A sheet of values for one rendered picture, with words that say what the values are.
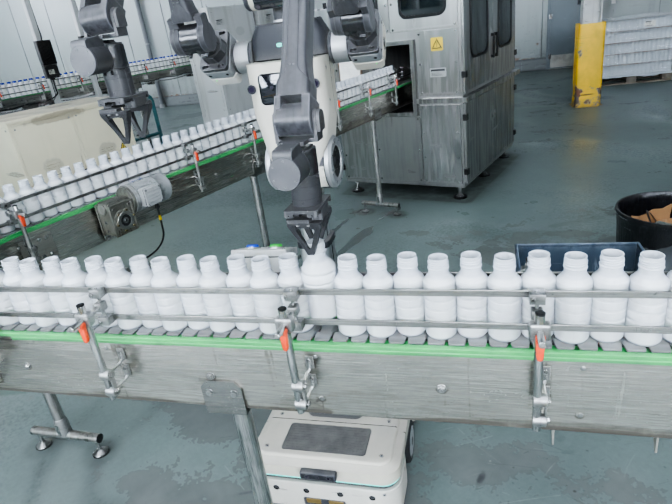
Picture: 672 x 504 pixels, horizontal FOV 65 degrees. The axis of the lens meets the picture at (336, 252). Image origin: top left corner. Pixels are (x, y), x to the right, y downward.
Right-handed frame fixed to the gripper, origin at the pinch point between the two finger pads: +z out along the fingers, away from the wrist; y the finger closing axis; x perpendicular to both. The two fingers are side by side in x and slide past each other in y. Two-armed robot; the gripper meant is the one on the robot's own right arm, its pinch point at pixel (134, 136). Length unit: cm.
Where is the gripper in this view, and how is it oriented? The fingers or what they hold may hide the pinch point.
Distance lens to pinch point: 131.0
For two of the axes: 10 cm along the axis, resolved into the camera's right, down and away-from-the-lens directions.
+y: -2.4, 4.2, -8.8
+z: 1.2, 9.1, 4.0
